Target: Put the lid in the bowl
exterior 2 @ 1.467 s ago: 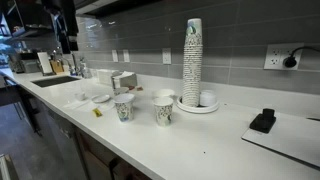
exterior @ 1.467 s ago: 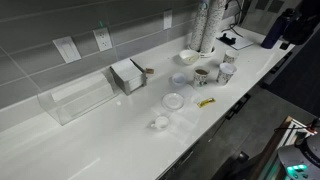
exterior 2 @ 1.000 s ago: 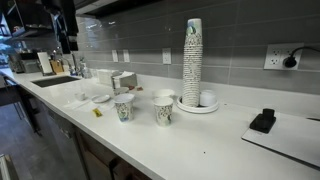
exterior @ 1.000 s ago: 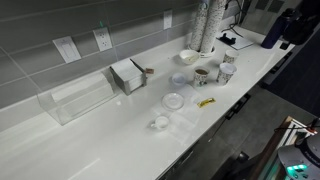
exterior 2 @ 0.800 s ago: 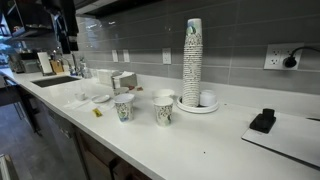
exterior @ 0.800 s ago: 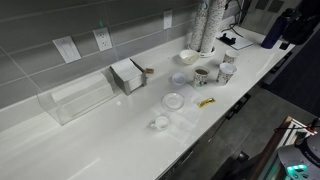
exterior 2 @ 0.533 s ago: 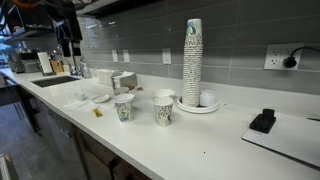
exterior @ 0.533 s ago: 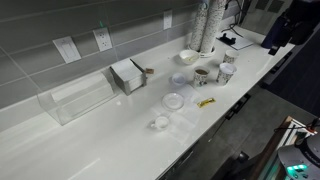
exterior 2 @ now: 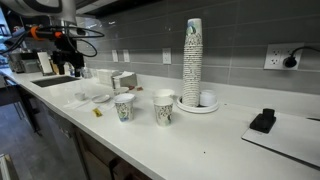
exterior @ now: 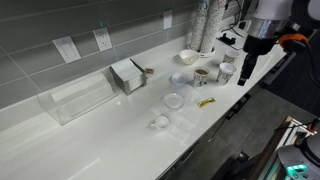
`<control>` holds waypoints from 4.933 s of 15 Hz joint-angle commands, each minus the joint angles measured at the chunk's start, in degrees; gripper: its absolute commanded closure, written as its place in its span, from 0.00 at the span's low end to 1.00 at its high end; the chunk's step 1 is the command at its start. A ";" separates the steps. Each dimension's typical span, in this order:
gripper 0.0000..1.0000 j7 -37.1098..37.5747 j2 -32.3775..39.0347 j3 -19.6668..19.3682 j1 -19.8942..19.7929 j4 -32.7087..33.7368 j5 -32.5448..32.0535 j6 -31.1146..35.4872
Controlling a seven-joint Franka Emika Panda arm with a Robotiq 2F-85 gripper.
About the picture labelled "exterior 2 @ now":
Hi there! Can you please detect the clear soap bottle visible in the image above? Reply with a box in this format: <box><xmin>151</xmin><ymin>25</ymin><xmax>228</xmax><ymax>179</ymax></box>
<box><xmin>81</xmin><ymin>63</ymin><xmax>92</xmax><ymax>80</ymax></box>

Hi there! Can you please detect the round white tray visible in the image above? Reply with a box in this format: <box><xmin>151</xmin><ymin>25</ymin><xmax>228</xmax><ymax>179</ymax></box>
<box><xmin>175</xmin><ymin>94</ymin><xmax>220</xmax><ymax>115</ymax></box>

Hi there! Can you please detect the white flat board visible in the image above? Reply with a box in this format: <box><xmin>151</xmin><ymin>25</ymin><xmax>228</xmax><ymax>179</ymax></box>
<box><xmin>241</xmin><ymin>111</ymin><xmax>320</xmax><ymax>169</ymax></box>

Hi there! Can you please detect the dark base cabinet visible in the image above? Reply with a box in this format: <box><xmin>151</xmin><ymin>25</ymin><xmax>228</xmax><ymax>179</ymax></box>
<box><xmin>19</xmin><ymin>86</ymin><xmax>154</xmax><ymax>180</ymax></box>

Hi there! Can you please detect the open patterned paper cup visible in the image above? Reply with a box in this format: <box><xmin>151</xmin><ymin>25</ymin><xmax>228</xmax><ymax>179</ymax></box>
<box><xmin>153</xmin><ymin>96</ymin><xmax>175</xmax><ymax>127</ymax></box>

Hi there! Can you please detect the yellow sachet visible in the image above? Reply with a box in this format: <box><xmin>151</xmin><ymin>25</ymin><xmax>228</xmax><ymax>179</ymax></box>
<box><xmin>92</xmin><ymin>107</ymin><xmax>103</xmax><ymax>118</ymax></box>

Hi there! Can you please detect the wide orange strap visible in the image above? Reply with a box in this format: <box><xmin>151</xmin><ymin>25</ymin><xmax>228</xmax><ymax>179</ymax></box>
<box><xmin>29</xmin><ymin>25</ymin><xmax>46</xmax><ymax>42</ymax></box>

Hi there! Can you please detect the white plastic cup lid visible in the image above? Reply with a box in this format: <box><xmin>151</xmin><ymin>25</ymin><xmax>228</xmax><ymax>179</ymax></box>
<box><xmin>113</xmin><ymin>92</ymin><xmax>136</xmax><ymax>104</ymax></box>
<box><xmin>153</xmin><ymin>88</ymin><xmax>176</xmax><ymax>99</ymax></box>

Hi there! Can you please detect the white saucer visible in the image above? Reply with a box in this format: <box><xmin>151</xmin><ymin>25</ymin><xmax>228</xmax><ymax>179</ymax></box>
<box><xmin>91</xmin><ymin>93</ymin><xmax>111</xmax><ymax>104</ymax></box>

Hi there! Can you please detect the steel napkin holder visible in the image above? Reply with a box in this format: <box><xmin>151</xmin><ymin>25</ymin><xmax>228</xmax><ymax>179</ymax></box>
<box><xmin>112</xmin><ymin>70</ymin><xmax>138</xmax><ymax>90</ymax></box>

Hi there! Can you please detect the tall stack of paper cups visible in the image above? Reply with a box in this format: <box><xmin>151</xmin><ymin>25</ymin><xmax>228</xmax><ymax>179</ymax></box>
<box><xmin>181</xmin><ymin>17</ymin><xmax>204</xmax><ymax>108</ymax></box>

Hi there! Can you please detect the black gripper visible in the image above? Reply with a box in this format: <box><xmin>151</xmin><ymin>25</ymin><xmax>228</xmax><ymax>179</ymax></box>
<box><xmin>51</xmin><ymin>49</ymin><xmax>85</xmax><ymax>78</ymax></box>

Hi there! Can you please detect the white quad wall outlet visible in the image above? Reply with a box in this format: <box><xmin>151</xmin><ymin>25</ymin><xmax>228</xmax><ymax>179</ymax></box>
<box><xmin>263</xmin><ymin>42</ymin><xmax>305</xmax><ymax>71</ymax></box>

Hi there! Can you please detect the clear plastic sheet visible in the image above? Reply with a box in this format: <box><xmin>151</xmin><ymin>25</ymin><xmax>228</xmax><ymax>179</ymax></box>
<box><xmin>62</xmin><ymin>97</ymin><xmax>116</xmax><ymax>113</ymax></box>

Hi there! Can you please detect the dark recessed sink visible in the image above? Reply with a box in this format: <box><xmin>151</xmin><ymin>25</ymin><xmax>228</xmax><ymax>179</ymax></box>
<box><xmin>31</xmin><ymin>75</ymin><xmax>81</xmax><ymax>88</ymax></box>

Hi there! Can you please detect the black plug with cable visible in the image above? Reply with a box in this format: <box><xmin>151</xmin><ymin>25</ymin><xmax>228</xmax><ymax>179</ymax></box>
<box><xmin>282</xmin><ymin>45</ymin><xmax>320</xmax><ymax>70</ymax></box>

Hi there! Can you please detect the grey countertop appliance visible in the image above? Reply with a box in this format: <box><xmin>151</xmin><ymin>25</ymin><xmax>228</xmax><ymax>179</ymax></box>
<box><xmin>7</xmin><ymin>51</ymin><xmax>42</xmax><ymax>74</ymax></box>

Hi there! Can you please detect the clear acrylic container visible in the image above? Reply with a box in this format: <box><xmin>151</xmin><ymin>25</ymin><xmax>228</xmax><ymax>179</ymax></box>
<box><xmin>95</xmin><ymin>68</ymin><xmax>120</xmax><ymax>86</ymax></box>

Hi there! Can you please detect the brown wooden board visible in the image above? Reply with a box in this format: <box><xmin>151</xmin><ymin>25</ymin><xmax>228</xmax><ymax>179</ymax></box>
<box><xmin>49</xmin><ymin>59</ymin><xmax>60</xmax><ymax>75</ymax></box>

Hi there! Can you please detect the black block device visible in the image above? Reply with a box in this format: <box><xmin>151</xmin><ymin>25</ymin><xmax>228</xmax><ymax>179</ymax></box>
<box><xmin>249</xmin><ymin>107</ymin><xmax>277</xmax><ymax>135</ymax></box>

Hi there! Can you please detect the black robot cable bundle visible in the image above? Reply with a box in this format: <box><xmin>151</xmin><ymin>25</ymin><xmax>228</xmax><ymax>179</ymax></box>
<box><xmin>0</xmin><ymin>24</ymin><xmax>105</xmax><ymax>58</ymax></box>

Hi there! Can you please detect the dark side table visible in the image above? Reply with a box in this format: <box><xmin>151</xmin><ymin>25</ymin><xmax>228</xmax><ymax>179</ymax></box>
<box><xmin>0</xmin><ymin>74</ymin><xmax>26</xmax><ymax>108</ymax></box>

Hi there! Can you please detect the patterned paper cup with lid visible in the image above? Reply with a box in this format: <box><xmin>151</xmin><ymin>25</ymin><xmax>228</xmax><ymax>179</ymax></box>
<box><xmin>113</xmin><ymin>92</ymin><xmax>136</xmax><ymax>123</ymax></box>

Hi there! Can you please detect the light wooden frame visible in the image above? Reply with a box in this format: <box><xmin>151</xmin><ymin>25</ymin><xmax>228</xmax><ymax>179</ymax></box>
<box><xmin>0</xmin><ymin>153</ymin><xmax>20</xmax><ymax>180</ymax></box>

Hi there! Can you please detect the stack of white lids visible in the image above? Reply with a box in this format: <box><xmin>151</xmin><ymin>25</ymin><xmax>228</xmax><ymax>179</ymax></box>
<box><xmin>199</xmin><ymin>89</ymin><xmax>218</xmax><ymax>108</ymax></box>

